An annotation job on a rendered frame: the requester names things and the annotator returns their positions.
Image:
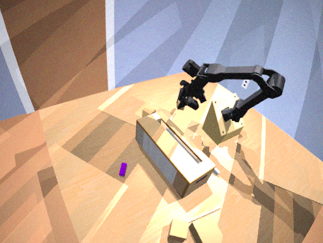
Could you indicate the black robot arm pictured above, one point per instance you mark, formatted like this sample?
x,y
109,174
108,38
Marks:
x,y
272,88

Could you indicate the small purple block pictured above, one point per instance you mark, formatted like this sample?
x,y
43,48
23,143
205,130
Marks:
x,y
122,170

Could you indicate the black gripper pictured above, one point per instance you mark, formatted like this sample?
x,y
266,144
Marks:
x,y
187,93

